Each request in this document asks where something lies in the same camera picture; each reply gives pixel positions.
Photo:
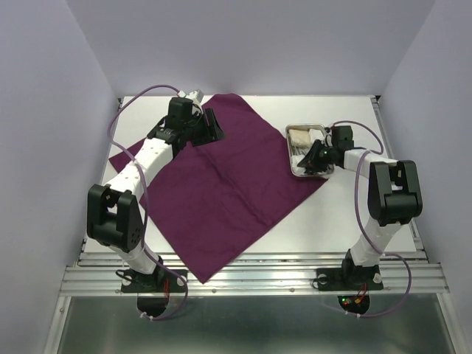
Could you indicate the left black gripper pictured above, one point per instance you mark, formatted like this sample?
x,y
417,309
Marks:
x,y
212,133

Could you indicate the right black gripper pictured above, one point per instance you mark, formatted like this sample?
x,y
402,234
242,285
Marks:
x,y
310,161

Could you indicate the stainless steel instrument tray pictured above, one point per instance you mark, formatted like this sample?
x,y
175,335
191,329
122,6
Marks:
x,y
303,151

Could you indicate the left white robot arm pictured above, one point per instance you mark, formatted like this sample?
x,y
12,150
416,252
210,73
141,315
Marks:
x,y
114,218

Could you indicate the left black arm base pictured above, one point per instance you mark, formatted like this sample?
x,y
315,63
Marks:
x,y
159,281

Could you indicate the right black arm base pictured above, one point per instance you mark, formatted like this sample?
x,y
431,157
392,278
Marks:
x,y
348,277

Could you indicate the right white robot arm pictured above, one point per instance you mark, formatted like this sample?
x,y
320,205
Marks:
x,y
394,196

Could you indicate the purple surgical drape cloth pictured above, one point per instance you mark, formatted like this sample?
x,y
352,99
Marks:
x,y
214,201

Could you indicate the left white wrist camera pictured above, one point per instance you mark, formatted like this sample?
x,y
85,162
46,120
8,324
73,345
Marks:
x,y
196,96

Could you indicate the aluminium frame rail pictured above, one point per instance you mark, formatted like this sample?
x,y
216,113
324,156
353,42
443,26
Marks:
x,y
258,274

